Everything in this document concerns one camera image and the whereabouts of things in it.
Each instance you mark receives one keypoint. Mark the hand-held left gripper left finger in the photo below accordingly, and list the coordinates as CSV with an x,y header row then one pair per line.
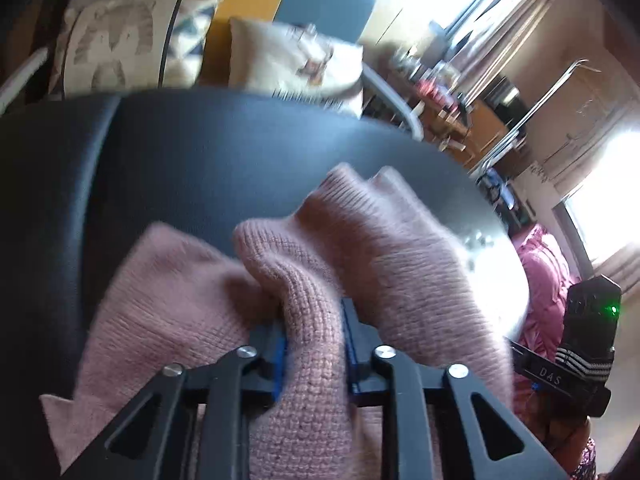
x,y
280,360

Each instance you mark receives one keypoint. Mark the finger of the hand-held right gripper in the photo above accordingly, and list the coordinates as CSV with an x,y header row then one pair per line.
x,y
522,355

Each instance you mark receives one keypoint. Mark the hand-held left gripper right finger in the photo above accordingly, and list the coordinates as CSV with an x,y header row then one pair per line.
x,y
348,345

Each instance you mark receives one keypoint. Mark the pink knit sweater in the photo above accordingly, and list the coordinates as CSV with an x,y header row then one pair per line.
x,y
390,260

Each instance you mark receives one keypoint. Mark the person's right forearm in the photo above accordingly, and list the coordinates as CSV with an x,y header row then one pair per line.
x,y
575,452

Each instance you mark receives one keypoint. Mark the person's right hand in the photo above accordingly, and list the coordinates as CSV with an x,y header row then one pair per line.
x,y
585,360

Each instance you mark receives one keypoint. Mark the pink puffer jacket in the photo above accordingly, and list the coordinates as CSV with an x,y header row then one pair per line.
x,y
542,280

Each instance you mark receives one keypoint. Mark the blue patterned object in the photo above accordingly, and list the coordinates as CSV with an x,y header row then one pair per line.
x,y
495,187

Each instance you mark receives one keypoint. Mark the silver metal rack tube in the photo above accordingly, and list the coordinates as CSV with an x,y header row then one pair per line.
x,y
530,110

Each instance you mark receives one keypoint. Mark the black screen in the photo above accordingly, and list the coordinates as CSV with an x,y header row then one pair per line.
x,y
505,97

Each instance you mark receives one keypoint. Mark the cluttered wooden desk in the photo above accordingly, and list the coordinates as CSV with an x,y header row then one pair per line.
x,y
450,120

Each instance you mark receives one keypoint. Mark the grey sofa armrest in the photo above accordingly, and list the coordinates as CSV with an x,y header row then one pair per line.
x,y
397,102

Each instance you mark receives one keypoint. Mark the cream embroidered cushion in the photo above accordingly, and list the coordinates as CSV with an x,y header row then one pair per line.
x,y
295,62

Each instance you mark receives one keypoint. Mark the pink curtain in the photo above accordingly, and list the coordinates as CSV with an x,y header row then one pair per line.
x,y
505,20

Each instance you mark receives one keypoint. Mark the tiger print cushion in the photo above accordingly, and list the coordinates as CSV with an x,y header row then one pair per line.
x,y
115,45

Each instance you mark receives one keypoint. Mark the white sofa armrest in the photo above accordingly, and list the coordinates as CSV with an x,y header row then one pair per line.
x,y
22,82

